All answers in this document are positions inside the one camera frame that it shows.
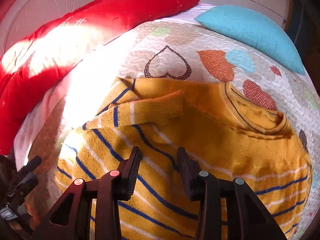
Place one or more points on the red plush pillow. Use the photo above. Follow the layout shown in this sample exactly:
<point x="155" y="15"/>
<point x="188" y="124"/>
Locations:
<point x="39" y="61"/>

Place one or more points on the patchwork heart quilt bedspread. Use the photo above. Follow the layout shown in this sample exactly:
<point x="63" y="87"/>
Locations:
<point x="178" y="49"/>

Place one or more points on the round white headboard panel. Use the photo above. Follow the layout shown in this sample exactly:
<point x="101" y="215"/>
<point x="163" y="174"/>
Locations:
<point x="25" y="16"/>

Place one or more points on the yellow striped knit sweater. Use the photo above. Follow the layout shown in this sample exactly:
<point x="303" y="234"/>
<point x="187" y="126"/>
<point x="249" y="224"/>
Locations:
<point x="227" y="134"/>

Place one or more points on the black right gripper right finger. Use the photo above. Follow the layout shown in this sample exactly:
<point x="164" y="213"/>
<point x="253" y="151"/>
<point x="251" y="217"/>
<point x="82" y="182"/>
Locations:
<point x="225" y="204"/>

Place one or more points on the dark wooden door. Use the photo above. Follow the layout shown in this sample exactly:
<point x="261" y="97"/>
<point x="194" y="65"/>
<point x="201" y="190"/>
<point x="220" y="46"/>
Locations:
<point x="303" y="29"/>

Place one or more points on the turquoise knit cushion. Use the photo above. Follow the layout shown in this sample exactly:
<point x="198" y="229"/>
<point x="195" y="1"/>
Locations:
<point x="255" y="30"/>

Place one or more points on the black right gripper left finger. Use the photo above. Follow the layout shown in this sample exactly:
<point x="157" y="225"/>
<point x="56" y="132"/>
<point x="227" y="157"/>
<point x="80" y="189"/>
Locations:
<point x="70" y="216"/>

